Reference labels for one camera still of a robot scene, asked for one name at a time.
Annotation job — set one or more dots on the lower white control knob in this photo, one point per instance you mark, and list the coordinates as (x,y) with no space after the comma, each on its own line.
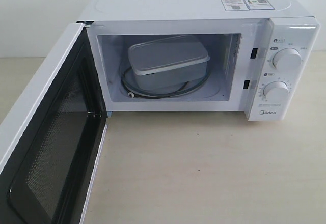
(276,91)

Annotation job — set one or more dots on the warning label sticker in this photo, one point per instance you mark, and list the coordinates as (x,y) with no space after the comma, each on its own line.
(235,5)

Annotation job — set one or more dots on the blue energy label sticker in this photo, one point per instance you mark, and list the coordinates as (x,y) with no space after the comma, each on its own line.
(259,5)

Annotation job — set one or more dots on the upper white control knob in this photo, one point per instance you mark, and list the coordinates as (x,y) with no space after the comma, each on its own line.
(287,59)

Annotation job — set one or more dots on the white Midea microwave oven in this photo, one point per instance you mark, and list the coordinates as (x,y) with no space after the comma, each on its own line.
(241,46)

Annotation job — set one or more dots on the white microwave door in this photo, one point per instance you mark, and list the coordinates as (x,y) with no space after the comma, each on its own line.
(52,137)

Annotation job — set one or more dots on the white plastic lidded container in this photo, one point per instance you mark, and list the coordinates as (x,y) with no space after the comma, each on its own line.
(168,61)

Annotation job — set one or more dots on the white control knob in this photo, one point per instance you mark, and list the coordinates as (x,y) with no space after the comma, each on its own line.
(287,59)
(276,91)

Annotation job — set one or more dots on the glass turntable plate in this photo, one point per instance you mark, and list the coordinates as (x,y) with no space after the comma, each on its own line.
(132,86)

